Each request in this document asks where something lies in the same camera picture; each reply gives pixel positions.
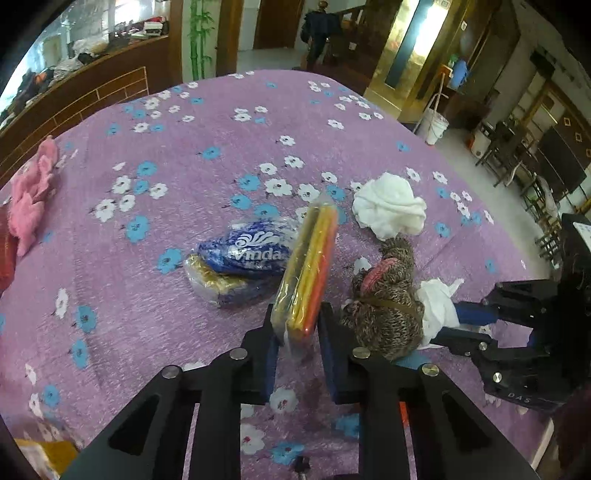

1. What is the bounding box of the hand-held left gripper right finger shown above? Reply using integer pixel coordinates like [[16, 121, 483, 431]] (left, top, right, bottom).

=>
[[316, 302, 541, 480]]

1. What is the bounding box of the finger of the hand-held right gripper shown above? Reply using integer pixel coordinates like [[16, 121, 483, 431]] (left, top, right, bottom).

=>
[[429, 325, 555, 374], [455, 278, 561, 342]]

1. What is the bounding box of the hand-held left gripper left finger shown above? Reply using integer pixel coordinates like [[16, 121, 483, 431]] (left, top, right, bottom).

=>
[[60, 302, 280, 480]]

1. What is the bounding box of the small white cloth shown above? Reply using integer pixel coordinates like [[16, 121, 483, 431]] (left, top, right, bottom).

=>
[[416, 277, 465, 347]]

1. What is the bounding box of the brown knit hat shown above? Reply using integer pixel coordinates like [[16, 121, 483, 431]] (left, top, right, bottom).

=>
[[341, 236, 426, 361]]

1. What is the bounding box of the rainbow striped sponge cloth pack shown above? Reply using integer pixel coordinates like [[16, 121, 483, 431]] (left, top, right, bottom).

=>
[[270, 193, 340, 358]]

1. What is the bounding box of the blue tissue pack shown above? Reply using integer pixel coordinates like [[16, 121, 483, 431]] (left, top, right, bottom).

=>
[[185, 217, 301, 308]]

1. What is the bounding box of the person's right forearm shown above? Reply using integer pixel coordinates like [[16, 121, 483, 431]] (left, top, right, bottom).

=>
[[551, 385, 591, 480]]

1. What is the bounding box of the blue towel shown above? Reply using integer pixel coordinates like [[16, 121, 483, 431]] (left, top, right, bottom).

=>
[[397, 348, 432, 370]]

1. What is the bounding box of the dark wooden chair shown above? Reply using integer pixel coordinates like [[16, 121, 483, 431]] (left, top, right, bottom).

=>
[[475, 120, 536, 185]]

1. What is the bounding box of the white bucket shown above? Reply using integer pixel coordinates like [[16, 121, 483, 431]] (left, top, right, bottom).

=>
[[422, 108, 450, 146]]

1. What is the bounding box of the purple floral tablecloth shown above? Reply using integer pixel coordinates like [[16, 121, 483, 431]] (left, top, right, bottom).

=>
[[0, 69, 561, 480]]

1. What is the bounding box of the blue bottle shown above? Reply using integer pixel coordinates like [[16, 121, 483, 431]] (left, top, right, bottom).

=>
[[450, 58, 469, 90]]

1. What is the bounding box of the yellow bag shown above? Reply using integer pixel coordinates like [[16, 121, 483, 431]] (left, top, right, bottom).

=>
[[14, 438, 79, 480]]

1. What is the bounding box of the golden pillar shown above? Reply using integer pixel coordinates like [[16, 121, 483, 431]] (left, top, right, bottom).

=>
[[369, 0, 467, 123]]

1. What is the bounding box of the red packet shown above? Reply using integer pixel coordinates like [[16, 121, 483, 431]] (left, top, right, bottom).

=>
[[0, 210, 19, 296]]

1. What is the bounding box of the pink towel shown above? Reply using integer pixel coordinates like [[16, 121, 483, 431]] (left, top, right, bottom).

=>
[[10, 138, 60, 257]]

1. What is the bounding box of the wooden counter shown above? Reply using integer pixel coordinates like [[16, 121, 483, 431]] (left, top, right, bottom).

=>
[[0, 34, 183, 185]]

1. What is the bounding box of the wooden door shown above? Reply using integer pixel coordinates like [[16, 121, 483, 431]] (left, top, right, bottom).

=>
[[252, 0, 305, 49]]

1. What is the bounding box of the green bamboo wall decal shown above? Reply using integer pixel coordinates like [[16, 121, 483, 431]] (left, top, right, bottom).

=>
[[187, 0, 215, 79]]

